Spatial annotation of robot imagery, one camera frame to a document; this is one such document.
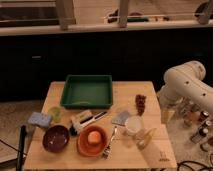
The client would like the silver fork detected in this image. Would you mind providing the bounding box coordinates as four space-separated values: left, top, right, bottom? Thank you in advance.
102 126 117 159

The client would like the white plastic cup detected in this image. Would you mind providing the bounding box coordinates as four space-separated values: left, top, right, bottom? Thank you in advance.
125 116 143 136

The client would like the grey folded cloth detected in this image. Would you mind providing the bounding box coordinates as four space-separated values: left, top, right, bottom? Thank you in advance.
111 111 130 126

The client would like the black stand pole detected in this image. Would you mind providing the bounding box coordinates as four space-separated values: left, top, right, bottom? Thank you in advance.
16 125 27 171

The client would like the green small cup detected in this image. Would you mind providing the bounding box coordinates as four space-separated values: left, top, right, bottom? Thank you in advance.
48 107 61 123

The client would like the yellow banana toy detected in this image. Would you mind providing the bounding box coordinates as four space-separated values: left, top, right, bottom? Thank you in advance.
137 128 156 149

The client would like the wooden rail post left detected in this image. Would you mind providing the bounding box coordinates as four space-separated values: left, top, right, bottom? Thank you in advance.
55 0 76 30

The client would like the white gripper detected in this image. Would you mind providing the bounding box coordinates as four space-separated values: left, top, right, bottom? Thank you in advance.
160 101 176 124

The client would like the orange round fruit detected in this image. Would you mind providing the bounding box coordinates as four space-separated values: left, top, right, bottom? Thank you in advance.
88 131 101 144

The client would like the wooden rail post middle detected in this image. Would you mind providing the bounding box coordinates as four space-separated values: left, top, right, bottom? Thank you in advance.
118 0 129 28

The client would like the white brush with black handle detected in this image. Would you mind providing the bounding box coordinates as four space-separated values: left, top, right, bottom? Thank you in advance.
70 111 107 136

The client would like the dark red grape bunch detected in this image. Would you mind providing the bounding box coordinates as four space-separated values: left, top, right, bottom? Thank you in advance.
135 94 146 116

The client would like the orange plate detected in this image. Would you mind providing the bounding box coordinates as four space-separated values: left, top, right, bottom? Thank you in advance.
77 125 108 157

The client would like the green plastic tray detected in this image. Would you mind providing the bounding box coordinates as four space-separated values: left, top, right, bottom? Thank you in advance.
60 75 113 109

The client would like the blue sponge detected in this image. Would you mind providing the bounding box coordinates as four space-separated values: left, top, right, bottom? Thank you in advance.
28 112 52 128

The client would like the wooden rail post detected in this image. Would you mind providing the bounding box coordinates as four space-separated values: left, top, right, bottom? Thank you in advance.
55 0 76 30
118 0 129 28

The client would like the dark purple bowl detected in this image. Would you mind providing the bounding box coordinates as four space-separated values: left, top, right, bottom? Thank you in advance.
42 125 70 153

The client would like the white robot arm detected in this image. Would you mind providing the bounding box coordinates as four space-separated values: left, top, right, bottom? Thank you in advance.
157 61 213 124

